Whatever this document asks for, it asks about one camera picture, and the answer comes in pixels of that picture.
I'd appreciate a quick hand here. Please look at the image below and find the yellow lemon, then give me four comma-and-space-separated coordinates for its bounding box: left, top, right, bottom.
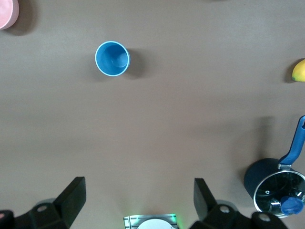
292, 59, 305, 83

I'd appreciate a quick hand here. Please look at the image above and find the dark pot with blue handle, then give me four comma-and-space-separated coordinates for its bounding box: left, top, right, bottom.
244, 115, 305, 219

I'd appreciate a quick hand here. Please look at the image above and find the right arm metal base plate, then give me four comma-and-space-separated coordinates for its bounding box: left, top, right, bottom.
123, 214, 178, 229

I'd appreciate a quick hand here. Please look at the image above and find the small blue plastic cap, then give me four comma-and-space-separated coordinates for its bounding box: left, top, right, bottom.
280, 196, 304, 215

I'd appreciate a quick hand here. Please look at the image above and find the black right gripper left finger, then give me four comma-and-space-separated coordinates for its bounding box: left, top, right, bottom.
14, 177, 87, 229

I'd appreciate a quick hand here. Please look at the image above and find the blue plastic cup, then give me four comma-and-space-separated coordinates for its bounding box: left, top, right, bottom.
94, 41, 131, 78

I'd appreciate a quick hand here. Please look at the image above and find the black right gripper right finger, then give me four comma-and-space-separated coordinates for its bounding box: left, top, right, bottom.
191, 178, 253, 229

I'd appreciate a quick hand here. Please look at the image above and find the pink bowl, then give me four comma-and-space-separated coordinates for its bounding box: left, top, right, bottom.
0, 0, 20, 31

